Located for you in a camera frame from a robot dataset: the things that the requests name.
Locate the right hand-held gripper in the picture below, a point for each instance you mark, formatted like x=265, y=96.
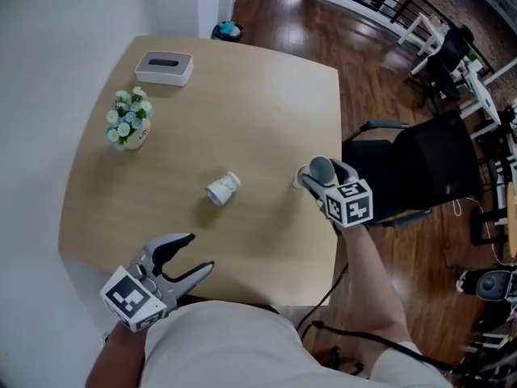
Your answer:
x=349, y=202

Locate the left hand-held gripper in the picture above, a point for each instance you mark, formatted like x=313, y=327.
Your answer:
x=129, y=297

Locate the person's left forearm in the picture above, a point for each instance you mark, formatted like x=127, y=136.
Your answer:
x=117, y=358

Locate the person's right forearm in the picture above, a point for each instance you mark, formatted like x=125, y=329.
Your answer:
x=371, y=281

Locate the person's white shirt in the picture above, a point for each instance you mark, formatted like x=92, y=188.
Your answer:
x=226, y=350

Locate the black mesh office chair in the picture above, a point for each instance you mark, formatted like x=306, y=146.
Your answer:
x=428, y=168

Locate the cream flowerpot with daisies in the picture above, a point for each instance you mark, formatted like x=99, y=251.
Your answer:
x=129, y=123

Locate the white table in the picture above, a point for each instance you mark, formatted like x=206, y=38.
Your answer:
x=482, y=91
x=424, y=26

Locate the white tissue box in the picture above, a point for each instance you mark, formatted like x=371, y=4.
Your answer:
x=163, y=68

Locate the round wooden table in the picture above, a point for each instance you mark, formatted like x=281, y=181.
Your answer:
x=512, y=216

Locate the black and white robot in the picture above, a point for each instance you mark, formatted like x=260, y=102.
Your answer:
x=490, y=285

